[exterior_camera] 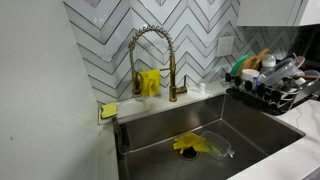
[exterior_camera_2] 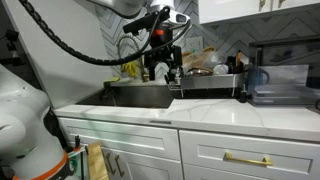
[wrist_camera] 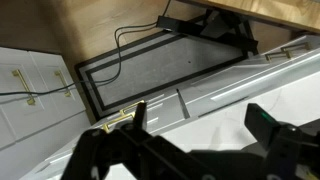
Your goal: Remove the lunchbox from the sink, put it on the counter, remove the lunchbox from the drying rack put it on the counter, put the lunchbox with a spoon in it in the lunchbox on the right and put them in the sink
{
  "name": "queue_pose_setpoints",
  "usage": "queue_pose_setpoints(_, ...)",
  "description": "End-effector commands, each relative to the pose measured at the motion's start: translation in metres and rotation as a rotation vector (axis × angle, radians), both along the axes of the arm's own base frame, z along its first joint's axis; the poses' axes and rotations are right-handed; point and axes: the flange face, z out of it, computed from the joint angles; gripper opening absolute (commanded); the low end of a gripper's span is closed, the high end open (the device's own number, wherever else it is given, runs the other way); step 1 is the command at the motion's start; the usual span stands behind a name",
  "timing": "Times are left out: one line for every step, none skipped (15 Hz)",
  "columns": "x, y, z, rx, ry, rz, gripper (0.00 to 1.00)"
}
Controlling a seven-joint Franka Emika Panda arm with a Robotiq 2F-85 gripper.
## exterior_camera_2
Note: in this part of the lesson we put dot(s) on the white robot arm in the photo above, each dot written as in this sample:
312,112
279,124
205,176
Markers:
26,146

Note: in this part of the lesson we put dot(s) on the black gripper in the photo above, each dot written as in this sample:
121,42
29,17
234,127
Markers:
164,51

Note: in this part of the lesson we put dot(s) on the gold spring kitchen faucet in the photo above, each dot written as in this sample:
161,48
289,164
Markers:
135,57

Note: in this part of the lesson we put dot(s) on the white wall outlet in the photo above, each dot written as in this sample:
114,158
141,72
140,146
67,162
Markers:
194,44

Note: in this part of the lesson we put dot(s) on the steel dish drying rack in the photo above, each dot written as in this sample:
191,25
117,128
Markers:
227,86

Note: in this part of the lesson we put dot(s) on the yellow glove on faucet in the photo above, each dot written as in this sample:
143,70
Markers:
129,68

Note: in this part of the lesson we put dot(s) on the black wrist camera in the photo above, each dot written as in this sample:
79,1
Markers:
146,22

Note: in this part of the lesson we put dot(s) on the gold drawer handle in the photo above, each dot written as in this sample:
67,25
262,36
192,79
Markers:
264,162

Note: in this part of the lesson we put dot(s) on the yellow green sponge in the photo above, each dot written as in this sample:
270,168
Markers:
111,80

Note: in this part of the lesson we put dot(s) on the wooden cutting board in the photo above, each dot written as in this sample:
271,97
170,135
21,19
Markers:
96,164

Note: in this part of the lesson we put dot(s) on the white upper cabinet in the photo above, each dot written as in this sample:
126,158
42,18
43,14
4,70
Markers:
212,11

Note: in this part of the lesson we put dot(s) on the stainless steel sink basin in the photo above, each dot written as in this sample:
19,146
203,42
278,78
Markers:
132,96

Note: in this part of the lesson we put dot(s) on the clear water filter pitcher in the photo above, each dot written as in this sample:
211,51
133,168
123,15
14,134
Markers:
284,71

